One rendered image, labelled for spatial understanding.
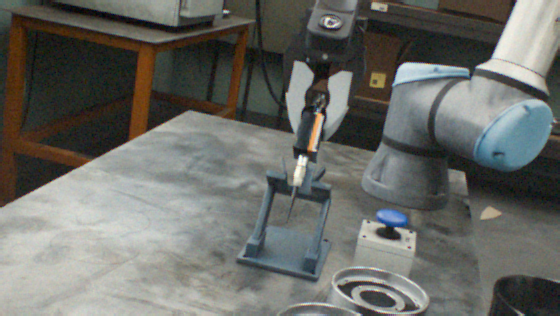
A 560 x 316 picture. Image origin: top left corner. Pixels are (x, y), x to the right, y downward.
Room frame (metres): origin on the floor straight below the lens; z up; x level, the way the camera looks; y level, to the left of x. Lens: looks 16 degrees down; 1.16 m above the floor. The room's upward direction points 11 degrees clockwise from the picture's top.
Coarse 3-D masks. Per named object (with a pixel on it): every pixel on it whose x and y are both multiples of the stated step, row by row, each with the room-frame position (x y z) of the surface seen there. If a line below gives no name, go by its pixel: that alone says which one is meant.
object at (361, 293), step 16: (336, 272) 0.71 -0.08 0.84; (352, 272) 0.74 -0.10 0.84; (368, 272) 0.74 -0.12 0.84; (384, 272) 0.74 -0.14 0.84; (336, 288) 0.67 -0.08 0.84; (368, 288) 0.71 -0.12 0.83; (400, 288) 0.73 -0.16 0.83; (416, 288) 0.72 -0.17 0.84; (336, 304) 0.67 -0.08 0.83; (352, 304) 0.65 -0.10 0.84; (368, 304) 0.68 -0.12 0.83; (384, 304) 0.71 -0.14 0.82; (400, 304) 0.69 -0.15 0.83
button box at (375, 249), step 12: (372, 228) 0.86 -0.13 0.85; (384, 228) 0.86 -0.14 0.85; (396, 228) 0.88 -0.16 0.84; (360, 240) 0.82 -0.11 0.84; (372, 240) 0.82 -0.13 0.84; (384, 240) 0.83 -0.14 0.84; (396, 240) 0.83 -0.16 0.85; (408, 240) 0.84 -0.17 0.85; (360, 252) 0.82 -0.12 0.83; (372, 252) 0.82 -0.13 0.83; (384, 252) 0.82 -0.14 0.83; (396, 252) 0.81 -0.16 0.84; (408, 252) 0.81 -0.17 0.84; (360, 264) 0.82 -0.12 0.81; (372, 264) 0.82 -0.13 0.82; (384, 264) 0.81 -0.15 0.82; (396, 264) 0.81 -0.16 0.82; (408, 264) 0.81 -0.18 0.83; (408, 276) 0.81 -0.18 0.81
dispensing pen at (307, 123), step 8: (320, 96) 0.86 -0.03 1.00; (320, 104) 0.86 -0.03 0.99; (304, 112) 0.83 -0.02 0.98; (320, 112) 0.85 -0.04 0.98; (304, 120) 0.83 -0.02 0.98; (312, 120) 0.83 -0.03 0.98; (304, 128) 0.82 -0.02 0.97; (312, 128) 0.82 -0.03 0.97; (304, 136) 0.81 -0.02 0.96; (296, 144) 0.81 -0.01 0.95; (304, 144) 0.81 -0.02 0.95; (296, 152) 0.82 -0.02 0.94; (304, 152) 0.81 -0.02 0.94; (304, 160) 0.81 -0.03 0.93; (296, 168) 0.81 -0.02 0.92; (304, 168) 0.81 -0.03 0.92; (296, 176) 0.80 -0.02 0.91; (296, 184) 0.80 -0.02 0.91; (296, 192) 0.79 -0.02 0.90; (288, 216) 0.78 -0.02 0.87
